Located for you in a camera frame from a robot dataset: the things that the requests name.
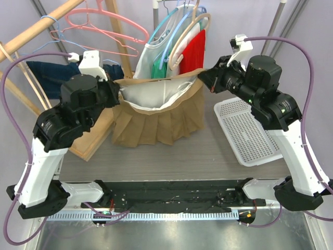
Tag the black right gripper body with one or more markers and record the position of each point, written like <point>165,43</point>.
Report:
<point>231,78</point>

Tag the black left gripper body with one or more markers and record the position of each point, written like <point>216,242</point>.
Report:
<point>106,98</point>

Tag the blue denim skirt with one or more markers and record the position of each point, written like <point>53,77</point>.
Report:
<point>52,76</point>

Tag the tan cloth garment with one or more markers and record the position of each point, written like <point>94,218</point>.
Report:
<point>158,110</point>

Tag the light blue wire hanger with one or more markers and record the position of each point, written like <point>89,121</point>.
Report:
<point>57,36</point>

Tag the pink wire hanger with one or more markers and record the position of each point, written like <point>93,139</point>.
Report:
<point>93,38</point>

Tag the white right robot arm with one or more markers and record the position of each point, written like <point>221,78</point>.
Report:
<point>279,115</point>

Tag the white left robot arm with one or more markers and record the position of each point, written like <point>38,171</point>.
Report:
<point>38,193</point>

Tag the beige plastic hanger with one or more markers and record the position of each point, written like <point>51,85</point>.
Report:
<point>200,19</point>

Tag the blue plastic hanger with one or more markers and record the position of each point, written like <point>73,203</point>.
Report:
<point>169,36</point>

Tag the wooden hanger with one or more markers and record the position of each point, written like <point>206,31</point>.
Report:
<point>36,87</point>

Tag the teal plastic hanger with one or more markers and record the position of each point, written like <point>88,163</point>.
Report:
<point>158,23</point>

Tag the red hanging shirt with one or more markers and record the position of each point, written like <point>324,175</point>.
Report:
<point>193,54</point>

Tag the white hanging shirt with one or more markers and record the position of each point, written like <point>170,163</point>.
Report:
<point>179,50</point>

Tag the green hanging shirt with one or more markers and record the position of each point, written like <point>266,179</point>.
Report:
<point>159,67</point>

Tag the white long sleeve shirt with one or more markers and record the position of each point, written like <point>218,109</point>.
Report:
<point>145,62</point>

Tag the white plastic laundry basket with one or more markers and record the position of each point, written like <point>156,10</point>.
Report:
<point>251,144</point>

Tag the metal garment rack pole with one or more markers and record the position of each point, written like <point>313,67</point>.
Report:
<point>273,26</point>

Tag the wooden rack rail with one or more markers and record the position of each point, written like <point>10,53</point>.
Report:
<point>19,12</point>

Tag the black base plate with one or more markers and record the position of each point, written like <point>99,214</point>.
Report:
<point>174,197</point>

